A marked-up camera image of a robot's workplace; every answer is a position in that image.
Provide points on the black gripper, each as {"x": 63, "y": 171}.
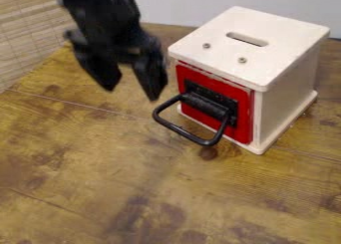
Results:
{"x": 110, "y": 36}

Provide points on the black metal drawer handle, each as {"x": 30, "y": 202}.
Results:
{"x": 209, "y": 104}

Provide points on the red wooden drawer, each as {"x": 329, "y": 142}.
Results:
{"x": 233, "y": 90}

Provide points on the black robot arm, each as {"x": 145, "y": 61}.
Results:
{"x": 109, "y": 39}

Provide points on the white wooden drawer cabinet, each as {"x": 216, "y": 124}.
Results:
{"x": 257, "y": 58}

